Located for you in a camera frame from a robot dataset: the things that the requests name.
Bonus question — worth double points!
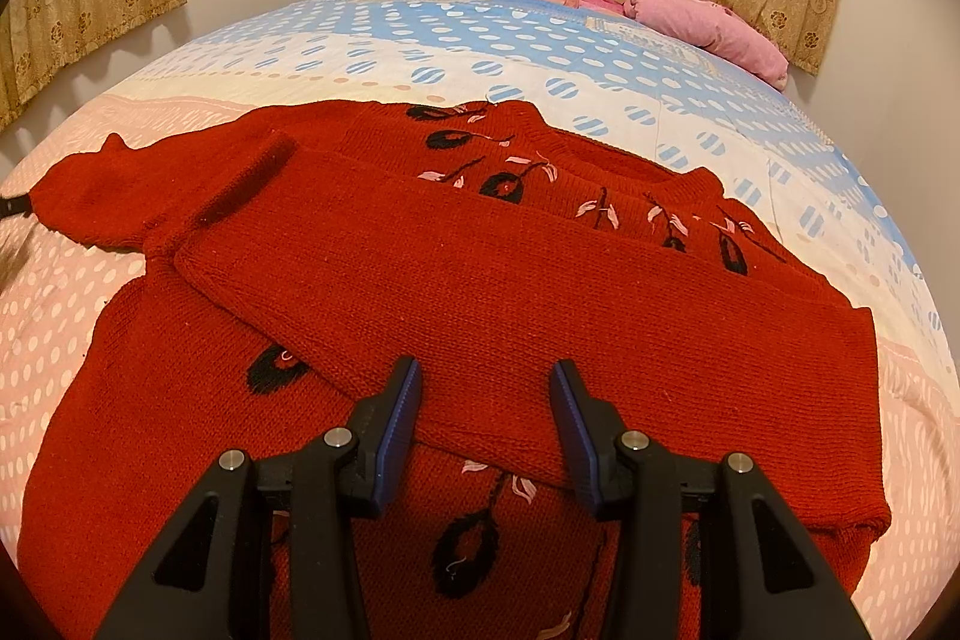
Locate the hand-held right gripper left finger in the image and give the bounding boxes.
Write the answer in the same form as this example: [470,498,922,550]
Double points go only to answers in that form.
[94,355,422,640]

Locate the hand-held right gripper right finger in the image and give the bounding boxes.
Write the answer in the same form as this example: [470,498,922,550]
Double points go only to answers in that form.
[550,359,872,640]

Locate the red knit sweater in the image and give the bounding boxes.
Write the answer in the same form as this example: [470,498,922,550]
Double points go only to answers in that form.
[19,98,893,640]

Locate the dotted pastel bed blanket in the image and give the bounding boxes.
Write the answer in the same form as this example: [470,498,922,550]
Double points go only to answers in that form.
[0,0,960,640]

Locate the pink pillow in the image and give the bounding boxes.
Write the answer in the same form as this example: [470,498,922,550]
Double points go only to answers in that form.
[624,0,790,90]

